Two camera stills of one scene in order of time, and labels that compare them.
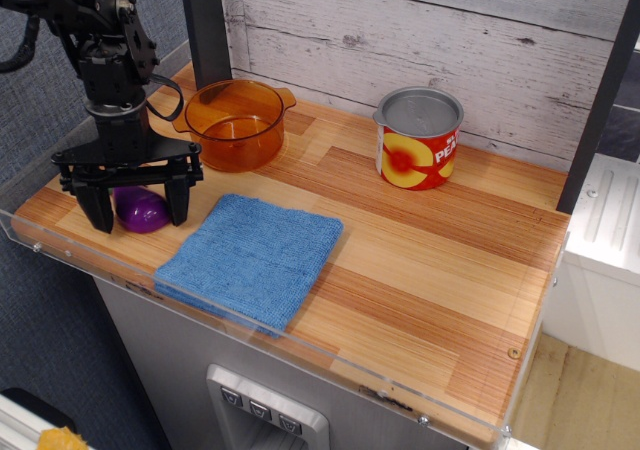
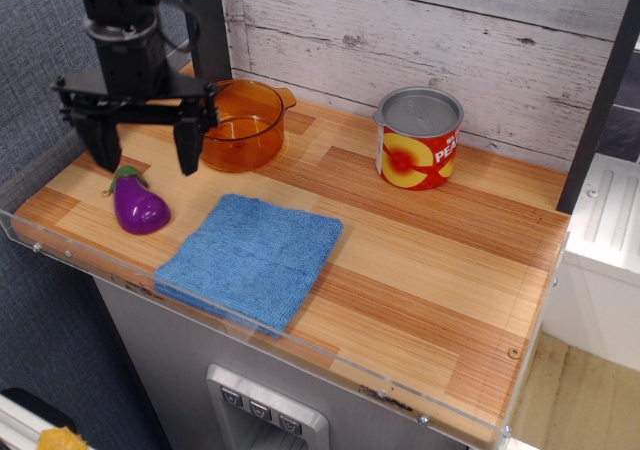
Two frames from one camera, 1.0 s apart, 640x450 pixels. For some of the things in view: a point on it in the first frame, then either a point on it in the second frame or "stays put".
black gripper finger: (97, 203) to (103, 142)
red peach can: (417, 134) stays put
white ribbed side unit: (595, 299) stays put
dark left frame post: (205, 22) stays put
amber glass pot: (238, 124) stays put
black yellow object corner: (29, 423) stays put
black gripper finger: (178, 196) to (188, 135)
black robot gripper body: (125, 154) to (133, 85)
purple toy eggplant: (140, 210) stays put
